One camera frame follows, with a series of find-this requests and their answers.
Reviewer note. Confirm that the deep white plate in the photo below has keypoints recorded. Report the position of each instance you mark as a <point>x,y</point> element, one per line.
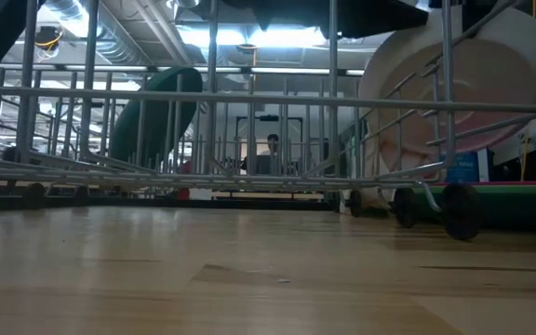
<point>496,70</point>

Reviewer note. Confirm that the dark green plate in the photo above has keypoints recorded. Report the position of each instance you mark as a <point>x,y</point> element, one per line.
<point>156,121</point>

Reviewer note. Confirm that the fluorescent strip light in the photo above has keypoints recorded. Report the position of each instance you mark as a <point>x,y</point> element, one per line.
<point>291,70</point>

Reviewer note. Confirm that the person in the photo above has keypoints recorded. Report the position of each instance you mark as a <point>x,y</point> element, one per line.
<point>272,142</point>

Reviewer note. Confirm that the blue dish soap bottle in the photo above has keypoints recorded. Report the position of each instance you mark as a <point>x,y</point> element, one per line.
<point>463,167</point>

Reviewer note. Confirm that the black metal table frame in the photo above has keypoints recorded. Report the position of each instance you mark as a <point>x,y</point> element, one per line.
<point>156,203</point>

